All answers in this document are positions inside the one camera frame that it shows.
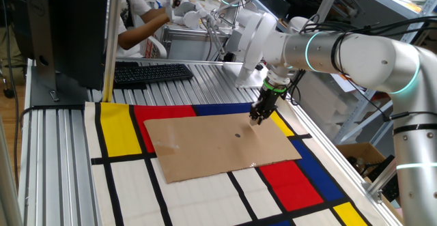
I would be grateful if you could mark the black computer keyboard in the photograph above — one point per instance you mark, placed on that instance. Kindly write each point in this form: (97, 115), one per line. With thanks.
(150, 73)

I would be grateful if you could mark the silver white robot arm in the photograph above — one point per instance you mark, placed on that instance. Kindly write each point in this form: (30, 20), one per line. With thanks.
(358, 58)

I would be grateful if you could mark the bare person forearm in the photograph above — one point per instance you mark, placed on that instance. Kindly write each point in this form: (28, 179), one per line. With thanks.
(143, 29)

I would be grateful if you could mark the silver device base plate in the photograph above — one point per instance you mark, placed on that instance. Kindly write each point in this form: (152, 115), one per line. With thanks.
(252, 79)

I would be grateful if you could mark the silver metal case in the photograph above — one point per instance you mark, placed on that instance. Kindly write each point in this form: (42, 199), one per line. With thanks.
(191, 48)

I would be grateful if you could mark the black chair caster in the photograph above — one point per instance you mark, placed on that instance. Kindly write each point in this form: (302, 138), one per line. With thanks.
(8, 93)

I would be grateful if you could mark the black computer monitor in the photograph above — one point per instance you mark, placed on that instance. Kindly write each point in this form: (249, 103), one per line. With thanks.
(78, 31)

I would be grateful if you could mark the colour block patterned cloth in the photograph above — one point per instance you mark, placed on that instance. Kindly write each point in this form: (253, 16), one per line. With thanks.
(136, 192)

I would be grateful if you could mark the black device in box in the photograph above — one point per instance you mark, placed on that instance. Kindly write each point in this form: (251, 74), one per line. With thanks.
(387, 185)

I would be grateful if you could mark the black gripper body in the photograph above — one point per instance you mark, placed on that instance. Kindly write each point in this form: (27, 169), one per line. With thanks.
(267, 101)

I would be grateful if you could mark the grey metal shelf rack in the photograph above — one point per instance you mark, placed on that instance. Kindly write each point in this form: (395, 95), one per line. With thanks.
(382, 0)

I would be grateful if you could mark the grey monitor stand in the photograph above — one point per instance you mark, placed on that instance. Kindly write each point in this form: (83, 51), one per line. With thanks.
(41, 48)

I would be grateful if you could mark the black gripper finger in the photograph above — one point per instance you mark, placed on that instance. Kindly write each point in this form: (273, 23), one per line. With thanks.
(262, 119)
(253, 115)

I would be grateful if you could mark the white foam packing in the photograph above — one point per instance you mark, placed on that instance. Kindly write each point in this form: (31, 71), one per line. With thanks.
(324, 106)

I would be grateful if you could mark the brown cardboard sheet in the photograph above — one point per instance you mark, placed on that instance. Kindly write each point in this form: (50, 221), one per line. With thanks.
(191, 147)

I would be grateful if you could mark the white haptic control device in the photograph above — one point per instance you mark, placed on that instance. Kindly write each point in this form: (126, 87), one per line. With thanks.
(254, 38)

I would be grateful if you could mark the white plastic chair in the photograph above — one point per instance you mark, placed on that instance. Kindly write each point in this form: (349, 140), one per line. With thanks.
(157, 45)

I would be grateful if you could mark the open cardboard box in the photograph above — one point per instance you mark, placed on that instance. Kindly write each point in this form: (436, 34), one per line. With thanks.
(358, 149)

